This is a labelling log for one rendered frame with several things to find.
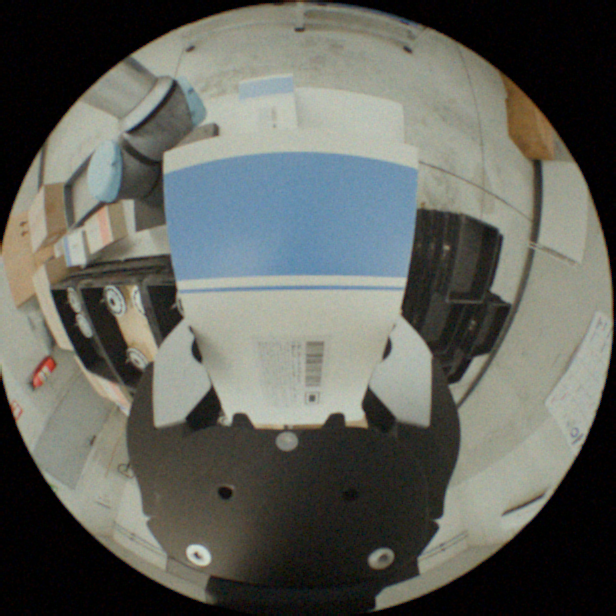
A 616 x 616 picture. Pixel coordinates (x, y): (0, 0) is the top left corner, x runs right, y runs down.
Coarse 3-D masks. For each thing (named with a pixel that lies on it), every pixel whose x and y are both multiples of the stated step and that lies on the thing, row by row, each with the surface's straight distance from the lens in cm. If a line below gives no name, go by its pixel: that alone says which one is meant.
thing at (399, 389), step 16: (400, 320) 12; (400, 336) 11; (416, 336) 11; (384, 352) 11; (400, 352) 10; (416, 352) 10; (384, 368) 9; (400, 368) 9; (416, 368) 9; (368, 384) 8; (384, 384) 8; (400, 384) 8; (416, 384) 8; (368, 400) 8; (384, 400) 7; (400, 400) 8; (416, 400) 8; (368, 416) 9; (384, 416) 8; (400, 416) 7; (416, 416) 8; (384, 432) 8
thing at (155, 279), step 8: (144, 280) 42; (152, 280) 41; (160, 280) 40; (168, 280) 38; (144, 288) 43; (144, 296) 44; (152, 304) 44; (152, 312) 45; (152, 320) 46; (160, 328) 47; (160, 336) 48; (160, 344) 49
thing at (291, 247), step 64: (192, 192) 10; (256, 192) 9; (320, 192) 9; (384, 192) 10; (192, 256) 10; (256, 256) 9; (320, 256) 9; (384, 256) 10; (192, 320) 12; (256, 320) 10; (320, 320) 10; (384, 320) 11; (256, 384) 14; (320, 384) 14
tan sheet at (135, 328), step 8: (128, 288) 63; (128, 312) 68; (136, 312) 65; (120, 320) 74; (128, 320) 70; (136, 320) 67; (144, 320) 64; (128, 328) 73; (136, 328) 70; (144, 328) 67; (128, 336) 76; (136, 336) 72; (144, 336) 69; (152, 336) 66; (128, 344) 79; (144, 344) 72; (152, 344) 69; (152, 352) 72
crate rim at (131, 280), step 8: (88, 280) 62; (96, 280) 58; (104, 280) 54; (112, 280) 50; (120, 280) 48; (128, 280) 46; (136, 280) 44; (80, 288) 67; (80, 296) 68; (144, 304) 45; (88, 312) 68; (144, 312) 47; (152, 328) 48; (96, 336) 72; (104, 352) 74; (120, 376) 80
